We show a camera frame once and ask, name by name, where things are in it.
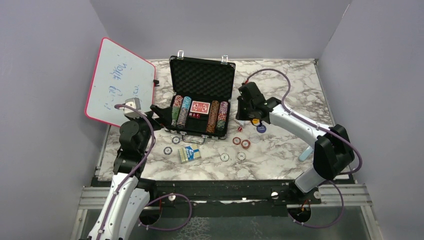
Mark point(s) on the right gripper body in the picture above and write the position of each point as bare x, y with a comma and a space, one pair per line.
244, 110

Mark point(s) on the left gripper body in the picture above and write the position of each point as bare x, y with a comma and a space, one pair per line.
154, 124

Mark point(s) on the orange dealer button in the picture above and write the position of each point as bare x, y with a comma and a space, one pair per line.
255, 122

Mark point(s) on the blue dealer button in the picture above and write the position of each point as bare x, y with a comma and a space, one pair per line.
261, 129

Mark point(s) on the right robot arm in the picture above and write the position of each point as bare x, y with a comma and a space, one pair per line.
330, 144

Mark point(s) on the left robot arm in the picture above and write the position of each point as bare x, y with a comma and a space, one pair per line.
129, 193

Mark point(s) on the red green chip stack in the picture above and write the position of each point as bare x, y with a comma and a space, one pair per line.
176, 107

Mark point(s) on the clear plastic triangle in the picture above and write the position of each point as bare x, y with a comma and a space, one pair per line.
241, 123

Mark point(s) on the blue orange chip stack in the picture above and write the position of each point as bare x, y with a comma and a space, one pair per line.
184, 111

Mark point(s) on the grey poker chip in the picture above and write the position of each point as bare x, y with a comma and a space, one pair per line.
176, 140

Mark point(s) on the blue white poker chip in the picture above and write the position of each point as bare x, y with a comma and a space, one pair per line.
167, 150

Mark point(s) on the purple green chip stack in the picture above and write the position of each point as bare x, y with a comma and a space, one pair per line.
222, 115

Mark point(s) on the red dice in case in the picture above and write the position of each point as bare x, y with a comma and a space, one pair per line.
194, 115

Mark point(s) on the red playing card deck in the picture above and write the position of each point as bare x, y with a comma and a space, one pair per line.
200, 107

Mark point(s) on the black whiteboard clip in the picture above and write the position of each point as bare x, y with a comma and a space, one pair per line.
156, 82

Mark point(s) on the red poker chip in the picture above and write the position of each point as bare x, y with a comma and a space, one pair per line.
236, 141
245, 144

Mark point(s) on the red poker chip right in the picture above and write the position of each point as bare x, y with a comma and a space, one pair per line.
245, 144

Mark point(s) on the black poker case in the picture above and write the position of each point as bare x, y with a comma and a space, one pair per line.
202, 80

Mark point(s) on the blue playing card deck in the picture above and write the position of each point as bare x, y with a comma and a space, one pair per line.
189, 153

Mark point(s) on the orange black chip stack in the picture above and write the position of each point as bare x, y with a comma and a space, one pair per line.
213, 115

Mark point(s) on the white poker chip right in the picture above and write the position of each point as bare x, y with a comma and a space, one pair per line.
241, 156

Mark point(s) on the pink framed whiteboard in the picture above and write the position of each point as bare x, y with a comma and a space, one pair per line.
118, 75

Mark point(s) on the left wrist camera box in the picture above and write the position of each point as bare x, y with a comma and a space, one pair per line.
135, 106

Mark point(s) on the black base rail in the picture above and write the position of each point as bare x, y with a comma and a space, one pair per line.
225, 198

